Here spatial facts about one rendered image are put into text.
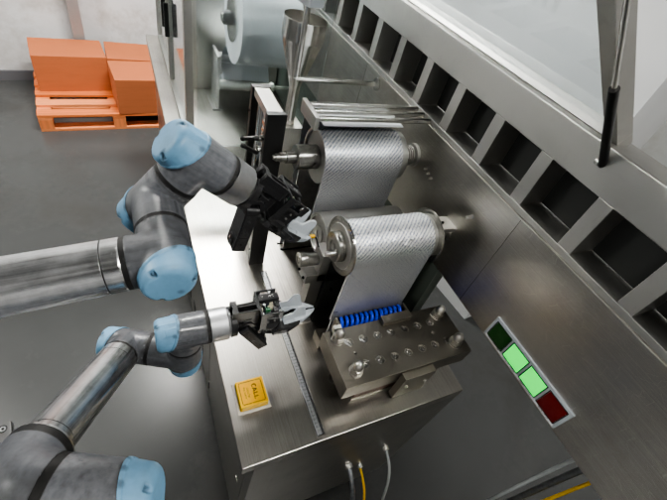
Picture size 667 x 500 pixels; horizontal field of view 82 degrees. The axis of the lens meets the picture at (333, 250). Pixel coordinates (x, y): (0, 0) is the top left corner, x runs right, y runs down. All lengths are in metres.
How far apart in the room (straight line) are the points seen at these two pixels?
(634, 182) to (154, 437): 1.88
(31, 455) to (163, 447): 1.31
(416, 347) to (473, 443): 1.29
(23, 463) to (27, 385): 1.55
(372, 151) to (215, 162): 0.53
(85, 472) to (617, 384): 0.87
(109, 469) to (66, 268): 0.28
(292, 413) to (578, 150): 0.87
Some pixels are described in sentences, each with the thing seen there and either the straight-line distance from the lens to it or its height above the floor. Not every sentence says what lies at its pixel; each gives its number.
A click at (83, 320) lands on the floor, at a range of 2.34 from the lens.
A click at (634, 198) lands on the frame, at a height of 1.61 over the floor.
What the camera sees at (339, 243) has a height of 1.28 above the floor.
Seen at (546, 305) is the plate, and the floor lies 1.34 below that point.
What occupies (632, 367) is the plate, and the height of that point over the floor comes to 1.39.
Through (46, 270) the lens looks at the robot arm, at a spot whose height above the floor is 1.46.
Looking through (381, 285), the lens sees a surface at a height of 1.14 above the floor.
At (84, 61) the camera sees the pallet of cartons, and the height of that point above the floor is 0.37.
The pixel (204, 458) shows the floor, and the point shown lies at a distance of 1.96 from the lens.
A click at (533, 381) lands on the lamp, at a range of 1.02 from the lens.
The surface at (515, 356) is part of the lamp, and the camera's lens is 1.03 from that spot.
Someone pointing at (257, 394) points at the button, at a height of 0.92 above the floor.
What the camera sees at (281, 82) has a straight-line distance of 1.76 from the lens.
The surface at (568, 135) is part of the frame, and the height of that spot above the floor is 1.63.
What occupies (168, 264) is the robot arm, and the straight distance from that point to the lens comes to 0.54.
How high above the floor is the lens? 1.88
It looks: 44 degrees down
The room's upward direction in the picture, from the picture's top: 19 degrees clockwise
